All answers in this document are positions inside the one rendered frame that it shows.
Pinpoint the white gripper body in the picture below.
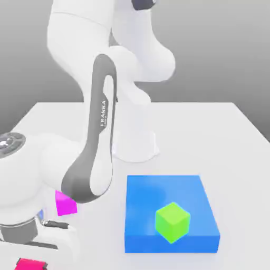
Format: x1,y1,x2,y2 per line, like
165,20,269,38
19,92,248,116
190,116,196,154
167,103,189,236
0,239,65,270

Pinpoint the small red cube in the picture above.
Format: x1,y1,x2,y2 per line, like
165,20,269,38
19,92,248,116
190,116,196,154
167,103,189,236
14,257,46,270

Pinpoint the small magenta cube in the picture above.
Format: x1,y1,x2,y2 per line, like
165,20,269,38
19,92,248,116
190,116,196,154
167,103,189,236
55,189,78,217

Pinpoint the small green cube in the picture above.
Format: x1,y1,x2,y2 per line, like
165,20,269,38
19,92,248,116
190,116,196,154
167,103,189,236
155,201,191,245

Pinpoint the large blue box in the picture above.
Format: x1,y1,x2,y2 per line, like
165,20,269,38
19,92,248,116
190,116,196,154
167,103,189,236
124,174,221,254

